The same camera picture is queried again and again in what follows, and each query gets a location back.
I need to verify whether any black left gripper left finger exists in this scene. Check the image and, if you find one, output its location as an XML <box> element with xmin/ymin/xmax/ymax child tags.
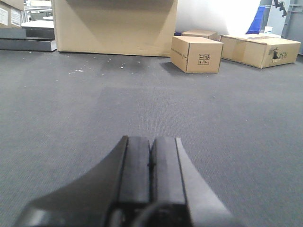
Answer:
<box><xmin>14</xmin><ymin>136</ymin><xmax>150</xmax><ymax>227</ymax></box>

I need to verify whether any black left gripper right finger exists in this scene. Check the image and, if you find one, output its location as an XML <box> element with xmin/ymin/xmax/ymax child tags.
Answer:
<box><xmin>132</xmin><ymin>136</ymin><xmax>240</xmax><ymax>227</ymax></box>

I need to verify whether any small cardboard box with symbols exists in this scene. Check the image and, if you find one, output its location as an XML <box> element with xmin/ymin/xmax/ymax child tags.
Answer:
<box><xmin>170</xmin><ymin>36</ymin><xmax>223</xmax><ymax>73</ymax></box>

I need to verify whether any small rear cardboard box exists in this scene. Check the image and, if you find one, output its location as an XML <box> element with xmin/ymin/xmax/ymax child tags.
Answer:
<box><xmin>181</xmin><ymin>29</ymin><xmax>220</xmax><ymax>41</ymax></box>

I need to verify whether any dark grey stepped platform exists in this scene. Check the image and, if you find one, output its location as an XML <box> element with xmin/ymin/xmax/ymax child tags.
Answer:
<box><xmin>0</xmin><ymin>27</ymin><xmax>57</xmax><ymax>52</ymax></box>

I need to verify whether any blue plastic bin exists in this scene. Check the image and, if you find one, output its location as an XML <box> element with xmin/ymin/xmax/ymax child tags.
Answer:
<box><xmin>246</xmin><ymin>6</ymin><xmax>266</xmax><ymax>35</ymax></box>

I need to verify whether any flat long cardboard box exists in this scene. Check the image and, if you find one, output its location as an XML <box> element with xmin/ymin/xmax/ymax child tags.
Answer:
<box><xmin>220</xmin><ymin>34</ymin><xmax>301</xmax><ymax>69</ymax></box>

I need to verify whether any large cardboard box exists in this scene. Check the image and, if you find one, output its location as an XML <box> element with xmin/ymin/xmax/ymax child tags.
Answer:
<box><xmin>52</xmin><ymin>0</ymin><xmax>178</xmax><ymax>57</ymax></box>

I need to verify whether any labelled cardboard box far left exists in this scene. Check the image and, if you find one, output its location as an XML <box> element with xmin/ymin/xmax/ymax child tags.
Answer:
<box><xmin>0</xmin><ymin>0</ymin><xmax>24</xmax><ymax>28</ymax></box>

